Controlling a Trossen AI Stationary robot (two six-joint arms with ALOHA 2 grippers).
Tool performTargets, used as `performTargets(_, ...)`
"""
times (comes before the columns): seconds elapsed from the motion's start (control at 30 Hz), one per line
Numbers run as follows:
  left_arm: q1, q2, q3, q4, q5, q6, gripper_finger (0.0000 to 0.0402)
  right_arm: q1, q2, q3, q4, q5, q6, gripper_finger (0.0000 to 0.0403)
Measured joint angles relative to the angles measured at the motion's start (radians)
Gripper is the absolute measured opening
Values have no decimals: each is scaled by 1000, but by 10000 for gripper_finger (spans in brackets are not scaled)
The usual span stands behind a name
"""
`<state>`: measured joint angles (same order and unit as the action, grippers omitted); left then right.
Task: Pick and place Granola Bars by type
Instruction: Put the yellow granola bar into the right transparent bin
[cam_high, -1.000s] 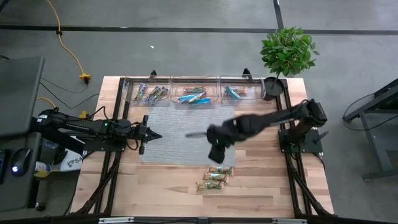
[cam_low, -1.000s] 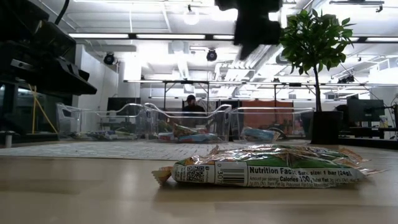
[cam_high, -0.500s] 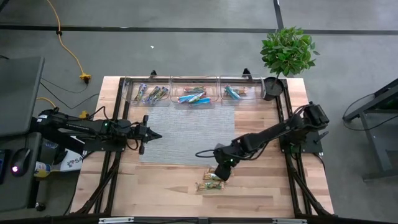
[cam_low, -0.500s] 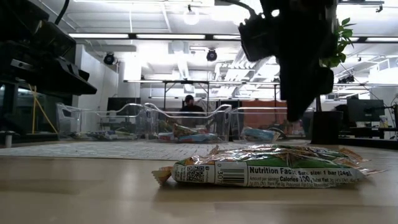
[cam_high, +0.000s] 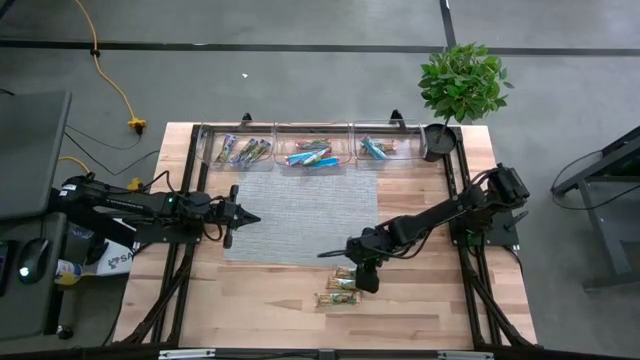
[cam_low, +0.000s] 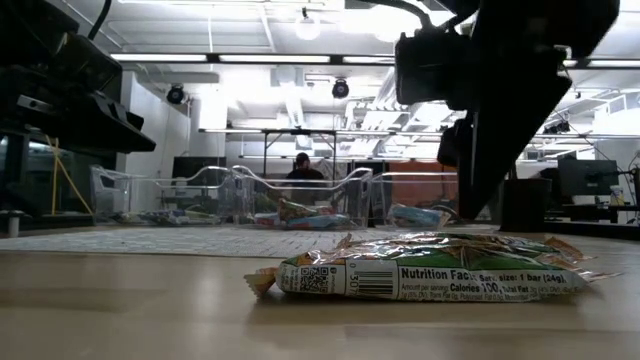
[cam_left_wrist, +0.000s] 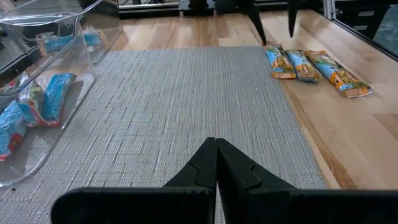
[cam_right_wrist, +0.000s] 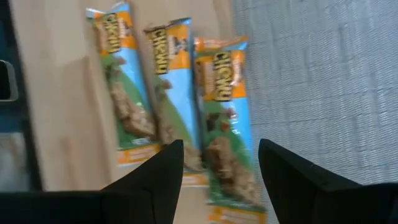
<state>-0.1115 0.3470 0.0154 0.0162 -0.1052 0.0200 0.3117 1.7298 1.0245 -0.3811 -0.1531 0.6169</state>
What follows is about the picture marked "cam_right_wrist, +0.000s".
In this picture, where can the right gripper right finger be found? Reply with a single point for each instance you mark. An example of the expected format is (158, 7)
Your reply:
(311, 199)

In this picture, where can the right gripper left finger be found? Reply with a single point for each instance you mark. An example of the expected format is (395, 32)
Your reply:
(149, 193)

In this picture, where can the grey woven mat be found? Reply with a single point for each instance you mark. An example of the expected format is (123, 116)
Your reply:
(326, 77)

